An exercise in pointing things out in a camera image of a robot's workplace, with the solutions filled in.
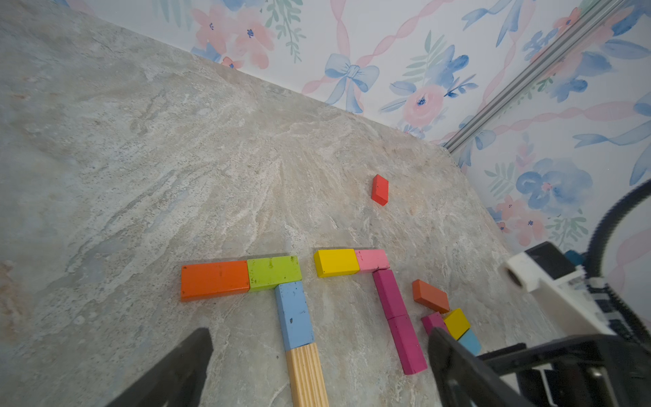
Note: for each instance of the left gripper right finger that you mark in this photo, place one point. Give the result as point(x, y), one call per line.
point(464, 380)

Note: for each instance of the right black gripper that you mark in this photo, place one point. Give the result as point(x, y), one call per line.
point(580, 370)

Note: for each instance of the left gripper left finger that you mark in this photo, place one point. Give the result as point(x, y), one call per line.
point(176, 380)

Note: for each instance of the magenta block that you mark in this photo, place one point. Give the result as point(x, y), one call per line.
point(432, 322)
point(391, 299)
point(407, 344)

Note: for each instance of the orange block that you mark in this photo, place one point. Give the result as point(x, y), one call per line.
point(203, 281)
point(430, 297)

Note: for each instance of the light blue block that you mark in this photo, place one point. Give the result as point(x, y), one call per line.
point(296, 326)

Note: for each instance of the tan block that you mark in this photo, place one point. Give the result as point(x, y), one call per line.
point(306, 377)

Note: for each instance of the green block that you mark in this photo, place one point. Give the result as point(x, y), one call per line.
point(268, 273)

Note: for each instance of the pink block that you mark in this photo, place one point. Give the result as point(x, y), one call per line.
point(371, 260)

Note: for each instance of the yellow block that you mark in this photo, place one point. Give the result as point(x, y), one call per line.
point(457, 323)
point(336, 262)

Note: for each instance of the red block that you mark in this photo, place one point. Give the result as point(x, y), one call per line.
point(380, 190)

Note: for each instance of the blue block right lower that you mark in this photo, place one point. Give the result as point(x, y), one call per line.
point(470, 341)

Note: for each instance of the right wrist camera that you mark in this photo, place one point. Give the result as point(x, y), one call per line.
point(559, 287)

